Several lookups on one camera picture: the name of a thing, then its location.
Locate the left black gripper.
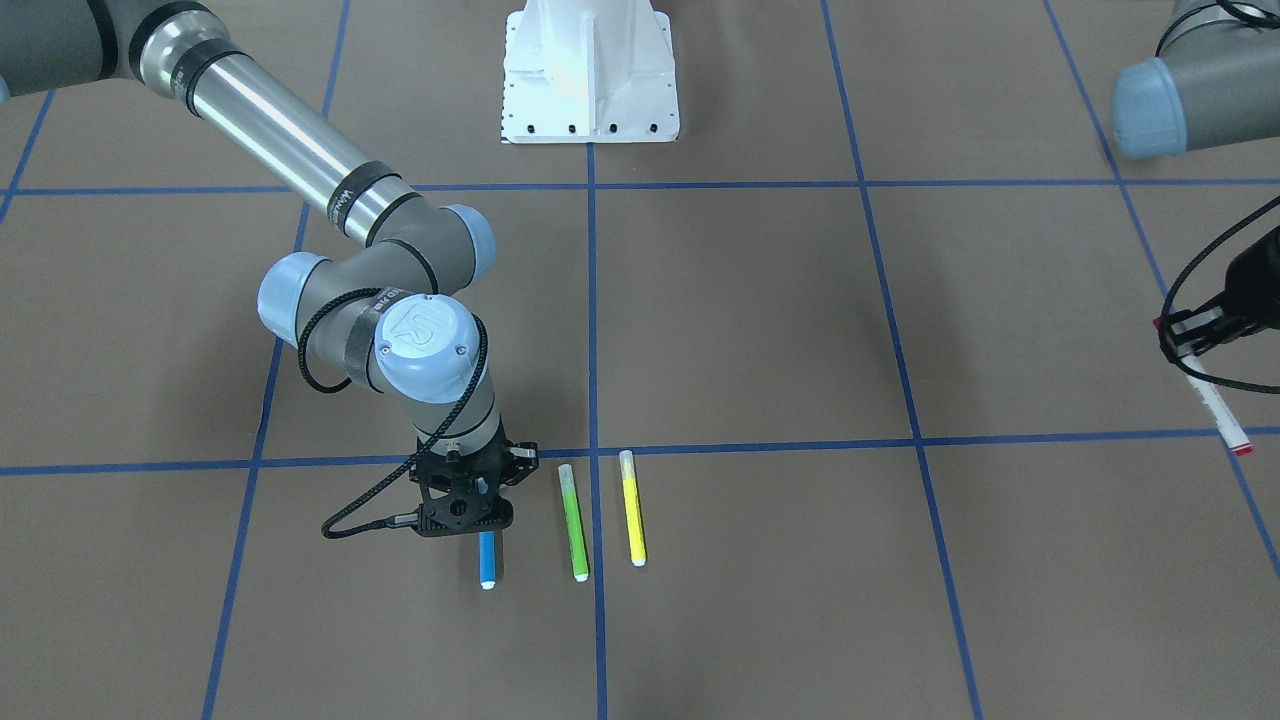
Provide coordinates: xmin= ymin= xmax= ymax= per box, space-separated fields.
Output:
xmin=1165 ymin=225 xmax=1279 ymax=359

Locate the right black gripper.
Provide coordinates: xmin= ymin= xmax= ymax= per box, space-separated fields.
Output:
xmin=412 ymin=436 xmax=539 ymax=538

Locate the blue highlighter pen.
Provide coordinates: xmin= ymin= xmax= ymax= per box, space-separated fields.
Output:
xmin=477 ymin=530 xmax=499 ymax=591

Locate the red white marker pen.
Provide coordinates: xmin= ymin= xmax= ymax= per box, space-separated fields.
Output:
xmin=1153 ymin=316 xmax=1253 ymax=457

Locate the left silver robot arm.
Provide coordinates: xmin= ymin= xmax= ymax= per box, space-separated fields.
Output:
xmin=1112 ymin=1 xmax=1279 ymax=359

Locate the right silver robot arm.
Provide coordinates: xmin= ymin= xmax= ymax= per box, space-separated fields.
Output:
xmin=3 ymin=1 xmax=539 ymax=539

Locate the green highlighter pen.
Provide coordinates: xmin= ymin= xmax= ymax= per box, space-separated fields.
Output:
xmin=557 ymin=462 xmax=590 ymax=583

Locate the yellow highlighter pen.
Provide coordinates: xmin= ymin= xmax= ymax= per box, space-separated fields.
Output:
xmin=618 ymin=450 xmax=648 ymax=568

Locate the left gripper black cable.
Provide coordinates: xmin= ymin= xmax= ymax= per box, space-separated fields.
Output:
xmin=1158 ymin=195 xmax=1280 ymax=395

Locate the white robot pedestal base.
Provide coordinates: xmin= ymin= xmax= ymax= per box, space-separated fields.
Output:
xmin=500 ymin=1 xmax=681 ymax=145

